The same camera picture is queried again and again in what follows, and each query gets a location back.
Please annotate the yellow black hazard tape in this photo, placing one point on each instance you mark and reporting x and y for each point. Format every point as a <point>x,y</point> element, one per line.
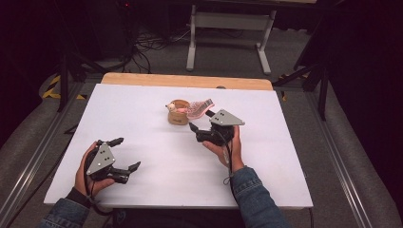
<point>50,90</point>

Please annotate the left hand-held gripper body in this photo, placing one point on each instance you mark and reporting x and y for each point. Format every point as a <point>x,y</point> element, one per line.
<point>101,160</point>

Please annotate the person's left hand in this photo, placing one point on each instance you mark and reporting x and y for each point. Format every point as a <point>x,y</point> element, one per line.
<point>80,180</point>

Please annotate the white metal frame desk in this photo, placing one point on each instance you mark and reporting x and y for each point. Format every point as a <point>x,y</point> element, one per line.
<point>228,21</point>

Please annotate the aluminium floor rail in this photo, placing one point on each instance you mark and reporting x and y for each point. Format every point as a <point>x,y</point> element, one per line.
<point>335,158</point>
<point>38,142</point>

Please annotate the black box with red light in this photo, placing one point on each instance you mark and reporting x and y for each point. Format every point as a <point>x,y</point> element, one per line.
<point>111,28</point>

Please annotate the person's right hand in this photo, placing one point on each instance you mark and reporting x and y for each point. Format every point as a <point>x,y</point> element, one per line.
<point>236,155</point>

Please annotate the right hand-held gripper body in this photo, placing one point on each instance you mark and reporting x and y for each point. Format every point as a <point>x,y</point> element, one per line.
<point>225,118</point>

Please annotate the white table sheet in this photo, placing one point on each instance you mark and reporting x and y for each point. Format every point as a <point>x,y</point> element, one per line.
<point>158,174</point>

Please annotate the wooden table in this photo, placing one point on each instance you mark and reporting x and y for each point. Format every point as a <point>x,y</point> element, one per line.
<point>190,80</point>

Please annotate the black tripod stand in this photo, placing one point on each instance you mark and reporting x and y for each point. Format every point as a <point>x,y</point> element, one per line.
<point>322,91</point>
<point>65,79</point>

